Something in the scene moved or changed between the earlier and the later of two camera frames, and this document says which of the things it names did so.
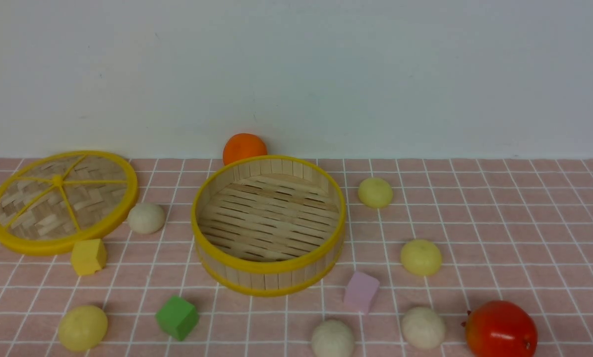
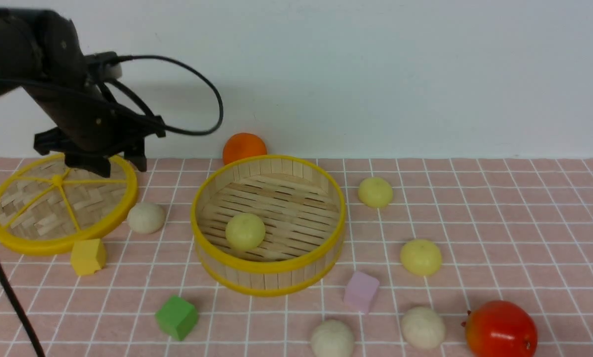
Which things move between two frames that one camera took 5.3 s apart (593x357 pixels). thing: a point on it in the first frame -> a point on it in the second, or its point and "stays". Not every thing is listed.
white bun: [146, 218] stays
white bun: [422, 327] stays
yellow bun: [421, 257] stays
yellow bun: [83, 328] -> [245, 231]
